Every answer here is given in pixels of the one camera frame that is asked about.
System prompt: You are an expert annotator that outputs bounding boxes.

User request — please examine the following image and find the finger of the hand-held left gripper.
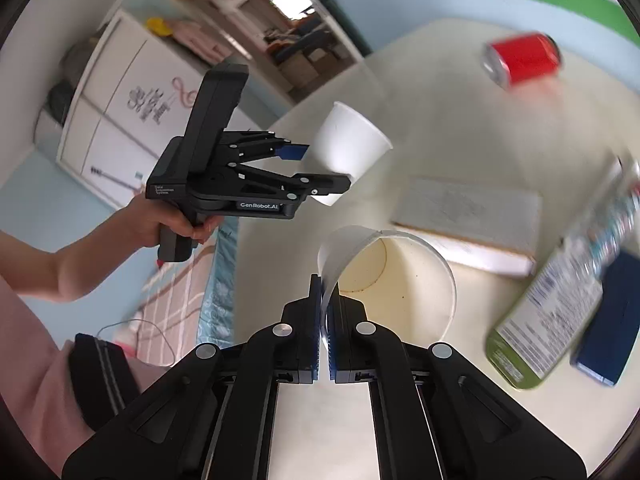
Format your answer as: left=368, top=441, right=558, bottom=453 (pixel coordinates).
left=224, top=161, right=354, bottom=207
left=219, top=130, right=309, bottom=167

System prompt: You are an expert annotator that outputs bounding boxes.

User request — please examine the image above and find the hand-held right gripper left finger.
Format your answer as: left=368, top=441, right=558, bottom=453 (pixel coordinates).
left=61, top=274, right=323, bottom=480

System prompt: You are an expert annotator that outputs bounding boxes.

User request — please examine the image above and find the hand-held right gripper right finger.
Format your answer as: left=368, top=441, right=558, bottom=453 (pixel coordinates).
left=327, top=290, right=588, bottom=480

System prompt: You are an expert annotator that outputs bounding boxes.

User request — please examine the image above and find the small white paper cup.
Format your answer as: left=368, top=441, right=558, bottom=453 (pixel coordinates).
left=306, top=101, right=394, bottom=207

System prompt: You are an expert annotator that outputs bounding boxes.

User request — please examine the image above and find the large stained paper cup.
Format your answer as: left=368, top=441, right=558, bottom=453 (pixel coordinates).
left=317, top=226, right=458, bottom=356

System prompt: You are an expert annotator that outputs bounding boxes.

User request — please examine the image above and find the red drink can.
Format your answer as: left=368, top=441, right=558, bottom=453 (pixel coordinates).
left=482, top=32, right=563, bottom=92

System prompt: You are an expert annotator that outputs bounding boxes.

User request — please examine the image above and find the person's left forearm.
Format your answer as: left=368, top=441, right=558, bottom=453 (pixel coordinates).
left=0, top=200, right=138, bottom=304

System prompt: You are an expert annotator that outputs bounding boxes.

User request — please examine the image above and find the person's left hand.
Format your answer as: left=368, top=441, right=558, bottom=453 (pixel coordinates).
left=126, top=193, right=223, bottom=250

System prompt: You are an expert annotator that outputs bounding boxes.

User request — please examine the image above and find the wooden cabinet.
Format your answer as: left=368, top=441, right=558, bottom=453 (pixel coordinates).
left=277, top=52, right=321, bottom=92

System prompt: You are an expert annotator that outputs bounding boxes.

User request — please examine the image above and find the pink cloth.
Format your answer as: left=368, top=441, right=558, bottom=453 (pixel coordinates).
left=165, top=20, right=236, bottom=67

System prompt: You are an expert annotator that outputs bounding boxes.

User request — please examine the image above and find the white printed wardrobe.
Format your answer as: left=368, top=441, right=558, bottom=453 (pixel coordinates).
left=55, top=10, right=236, bottom=211

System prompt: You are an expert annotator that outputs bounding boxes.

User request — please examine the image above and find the teal printed sheet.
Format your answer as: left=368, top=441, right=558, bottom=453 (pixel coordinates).
left=197, top=220, right=242, bottom=348

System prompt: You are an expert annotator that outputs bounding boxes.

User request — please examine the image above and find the green labelled bottle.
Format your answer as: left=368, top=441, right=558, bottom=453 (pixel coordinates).
left=486, top=152, right=640, bottom=392

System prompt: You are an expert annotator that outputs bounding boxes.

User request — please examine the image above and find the dark blue box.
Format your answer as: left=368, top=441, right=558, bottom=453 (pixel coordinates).
left=570, top=250, right=640, bottom=388

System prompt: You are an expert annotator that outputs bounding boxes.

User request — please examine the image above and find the person's pink clothing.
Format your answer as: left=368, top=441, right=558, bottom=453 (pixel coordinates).
left=0, top=275, right=171, bottom=477

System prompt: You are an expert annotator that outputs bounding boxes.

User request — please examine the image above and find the white door frame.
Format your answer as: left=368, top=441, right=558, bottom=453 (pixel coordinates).
left=175, top=0, right=373, bottom=107

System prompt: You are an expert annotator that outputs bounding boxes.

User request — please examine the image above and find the thin white cable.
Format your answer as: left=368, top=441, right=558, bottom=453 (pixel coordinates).
left=95, top=317, right=176, bottom=366

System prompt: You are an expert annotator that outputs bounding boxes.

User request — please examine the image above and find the black striped strap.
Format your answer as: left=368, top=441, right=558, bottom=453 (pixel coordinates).
left=69, top=332, right=146, bottom=433

